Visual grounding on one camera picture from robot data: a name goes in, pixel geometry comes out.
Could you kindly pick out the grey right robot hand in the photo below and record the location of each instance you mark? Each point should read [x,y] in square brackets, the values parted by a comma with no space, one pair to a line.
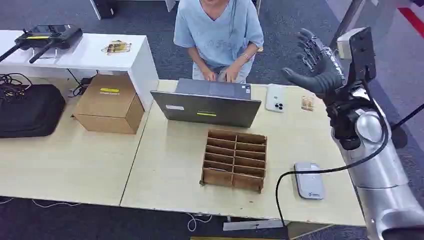
[326,74]

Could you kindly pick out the printed card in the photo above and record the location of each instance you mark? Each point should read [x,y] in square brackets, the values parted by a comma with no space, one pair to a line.
[307,103]

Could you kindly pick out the black stanchion post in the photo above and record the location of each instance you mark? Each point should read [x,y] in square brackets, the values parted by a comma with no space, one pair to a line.
[410,116]

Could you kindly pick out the grey card reader device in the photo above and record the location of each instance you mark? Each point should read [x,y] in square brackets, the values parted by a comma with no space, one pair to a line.
[309,182]

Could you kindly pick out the black computer case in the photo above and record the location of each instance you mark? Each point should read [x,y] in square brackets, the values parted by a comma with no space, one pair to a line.
[105,8]

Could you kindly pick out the black carry bag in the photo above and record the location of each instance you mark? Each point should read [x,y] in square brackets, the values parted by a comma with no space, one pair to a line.
[30,112]

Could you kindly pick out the white side table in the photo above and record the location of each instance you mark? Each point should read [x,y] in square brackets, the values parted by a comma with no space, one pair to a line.
[89,56]

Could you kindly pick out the wooden compartment box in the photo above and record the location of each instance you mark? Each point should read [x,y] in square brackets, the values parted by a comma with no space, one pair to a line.
[233,159]

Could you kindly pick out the silver stanchion post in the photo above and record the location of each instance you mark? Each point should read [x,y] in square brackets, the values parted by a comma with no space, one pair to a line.
[348,21]

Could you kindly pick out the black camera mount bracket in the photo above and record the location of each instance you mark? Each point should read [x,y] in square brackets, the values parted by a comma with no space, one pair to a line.
[362,53]

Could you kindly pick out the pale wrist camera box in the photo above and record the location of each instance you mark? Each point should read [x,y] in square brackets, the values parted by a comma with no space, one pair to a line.
[344,44]

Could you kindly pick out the person's right hand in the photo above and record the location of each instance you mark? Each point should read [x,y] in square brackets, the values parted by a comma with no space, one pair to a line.
[209,76]

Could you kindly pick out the person's left hand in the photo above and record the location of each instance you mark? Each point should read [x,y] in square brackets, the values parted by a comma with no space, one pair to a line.
[232,74]

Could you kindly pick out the grey metal floor bracket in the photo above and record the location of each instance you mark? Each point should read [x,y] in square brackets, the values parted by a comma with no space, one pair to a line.
[251,225]

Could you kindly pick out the grey standing panel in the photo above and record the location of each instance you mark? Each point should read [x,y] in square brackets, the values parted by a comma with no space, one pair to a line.
[384,33]

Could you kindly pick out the metal controller stand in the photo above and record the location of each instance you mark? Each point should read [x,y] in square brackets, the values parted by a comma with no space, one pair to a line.
[53,54]

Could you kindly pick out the brown cardboard box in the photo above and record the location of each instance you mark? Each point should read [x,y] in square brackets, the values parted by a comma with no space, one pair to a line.
[106,102]

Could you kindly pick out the black remote controller with antennas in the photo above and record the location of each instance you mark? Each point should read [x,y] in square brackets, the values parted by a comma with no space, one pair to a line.
[49,36]

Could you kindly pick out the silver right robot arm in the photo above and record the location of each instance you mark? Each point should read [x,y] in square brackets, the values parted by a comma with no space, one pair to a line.
[381,179]

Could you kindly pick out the grey laptop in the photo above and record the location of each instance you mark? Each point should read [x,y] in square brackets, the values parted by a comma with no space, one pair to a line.
[205,109]

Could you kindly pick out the person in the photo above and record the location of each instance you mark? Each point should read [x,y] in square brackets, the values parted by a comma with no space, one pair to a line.
[218,36]

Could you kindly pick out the white smartphone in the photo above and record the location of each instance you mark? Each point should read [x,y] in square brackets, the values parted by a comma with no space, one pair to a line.
[275,97]

